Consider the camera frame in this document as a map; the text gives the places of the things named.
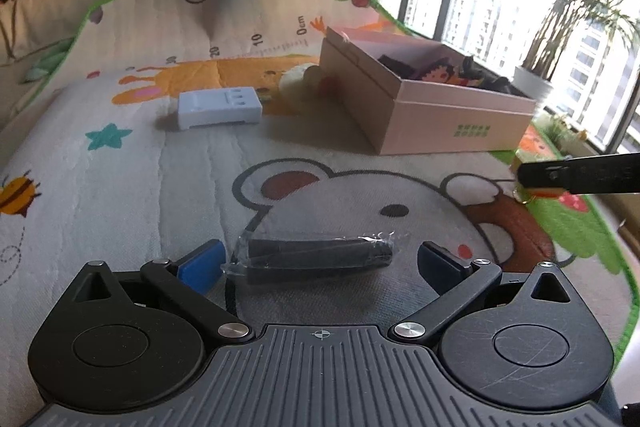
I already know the white rectangular box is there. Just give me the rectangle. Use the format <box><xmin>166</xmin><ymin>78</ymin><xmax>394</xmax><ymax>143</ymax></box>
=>
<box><xmin>176</xmin><ymin>86</ymin><xmax>264</xmax><ymax>132</ymax></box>

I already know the cream round plush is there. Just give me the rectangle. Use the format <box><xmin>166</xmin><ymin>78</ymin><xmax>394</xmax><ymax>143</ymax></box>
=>
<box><xmin>278</xmin><ymin>64</ymin><xmax>324</xmax><ymax>98</ymax></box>

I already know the black pouch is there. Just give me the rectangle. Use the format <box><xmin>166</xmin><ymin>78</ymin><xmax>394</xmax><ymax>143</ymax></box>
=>
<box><xmin>376</xmin><ymin>53</ymin><xmax>422</xmax><ymax>80</ymax></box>

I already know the cartoon printed play mat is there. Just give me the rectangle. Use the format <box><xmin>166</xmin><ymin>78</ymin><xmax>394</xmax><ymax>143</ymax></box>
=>
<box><xmin>0</xmin><ymin>0</ymin><xmax>637</xmax><ymax>408</ymax></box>

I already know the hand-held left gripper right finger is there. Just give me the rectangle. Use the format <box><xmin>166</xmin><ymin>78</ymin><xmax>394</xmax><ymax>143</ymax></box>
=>
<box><xmin>392</xmin><ymin>241</ymin><xmax>577</xmax><ymax>342</ymax></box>

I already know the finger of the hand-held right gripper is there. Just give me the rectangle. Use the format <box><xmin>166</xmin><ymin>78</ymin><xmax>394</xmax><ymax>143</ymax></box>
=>
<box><xmin>516</xmin><ymin>153</ymin><xmax>640</xmax><ymax>196</ymax></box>

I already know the pink cardboard box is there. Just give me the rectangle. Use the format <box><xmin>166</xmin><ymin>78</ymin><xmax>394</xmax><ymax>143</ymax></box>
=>
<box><xmin>318</xmin><ymin>26</ymin><xmax>537</xmax><ymax>156</ymax></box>

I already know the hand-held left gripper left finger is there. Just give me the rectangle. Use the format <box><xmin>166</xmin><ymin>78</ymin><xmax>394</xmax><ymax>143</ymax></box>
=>
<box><xmin>70</xmin><ymin>239</ymin><xmax>255</xmax><ymax>342</ymax></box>

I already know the small flower pot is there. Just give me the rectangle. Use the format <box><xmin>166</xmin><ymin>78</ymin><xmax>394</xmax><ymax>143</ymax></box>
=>
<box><xmin>542</xmin><ymin>112</ymin><xmax>590</xmax><ymax>144</ymax></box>

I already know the cartoon figure toy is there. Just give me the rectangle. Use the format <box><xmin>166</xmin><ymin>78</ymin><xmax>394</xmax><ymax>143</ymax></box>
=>
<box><xmin>419</xmin><ymin>61</ymin><xmax>470</xmax><ymax>86</ymax></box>

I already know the plastic-wrapped black bar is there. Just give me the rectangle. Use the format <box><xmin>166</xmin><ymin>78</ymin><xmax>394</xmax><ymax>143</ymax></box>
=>
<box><xmin>221</xmin><ymin>231</ymin><xmax>408</xmax><ymax>287</ymax></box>

